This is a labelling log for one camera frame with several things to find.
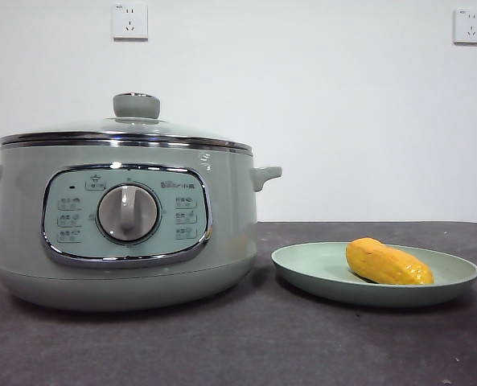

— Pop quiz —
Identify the pale green round plate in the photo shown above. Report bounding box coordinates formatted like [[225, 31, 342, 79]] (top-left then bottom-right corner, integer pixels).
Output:
[[270, 240, 477, 309]]

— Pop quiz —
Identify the yellow corn cob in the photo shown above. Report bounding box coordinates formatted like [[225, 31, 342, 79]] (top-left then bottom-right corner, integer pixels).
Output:
[[345, 236, 435, 287]]

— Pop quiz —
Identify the pale green electric steamer pot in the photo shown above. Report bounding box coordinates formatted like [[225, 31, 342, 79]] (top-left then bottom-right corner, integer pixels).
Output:
[[0, 140, 283, 313]]

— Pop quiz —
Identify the glass lid with green knob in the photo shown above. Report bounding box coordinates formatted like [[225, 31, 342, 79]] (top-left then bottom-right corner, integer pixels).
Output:
[[0, 92, 253, 154]]

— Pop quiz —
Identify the white wall socket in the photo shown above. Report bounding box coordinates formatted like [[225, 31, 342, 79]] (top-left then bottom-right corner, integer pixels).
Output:
[[452, 7, 477, 46], [112, 2, 150, 42]]

